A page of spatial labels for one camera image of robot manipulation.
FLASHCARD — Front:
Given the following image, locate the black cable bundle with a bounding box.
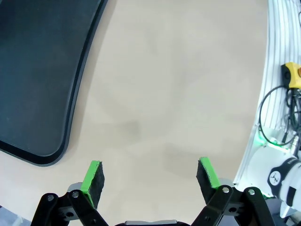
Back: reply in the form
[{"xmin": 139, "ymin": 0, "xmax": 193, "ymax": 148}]
[{"xmin": 258, "ymin": 84, "xmax": 301, "ymax": 151}]

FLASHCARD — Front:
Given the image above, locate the black plastic tray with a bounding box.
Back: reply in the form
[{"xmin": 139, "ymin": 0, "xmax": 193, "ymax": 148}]
[{"xmin": 0, "ymin": 0, "xmax": 109, "ymax": 167}]

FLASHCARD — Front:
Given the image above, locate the aluminium profile robot mount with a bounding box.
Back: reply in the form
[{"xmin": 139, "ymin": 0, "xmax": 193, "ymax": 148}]
[{"xmin": 234, "ymin": 0, "xmax": 301, "ymax": 189}]

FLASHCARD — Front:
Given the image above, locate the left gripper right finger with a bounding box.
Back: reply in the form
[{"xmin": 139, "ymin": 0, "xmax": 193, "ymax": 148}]
[{"xmin": 191, "ymin": 157, "xmax": 276, "ymax": 226}]

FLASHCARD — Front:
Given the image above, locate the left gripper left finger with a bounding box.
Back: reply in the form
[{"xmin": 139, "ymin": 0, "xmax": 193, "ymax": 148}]
[{"xmin": 30, "ymin": 161, "xmax": 110, "ymax": 226}]

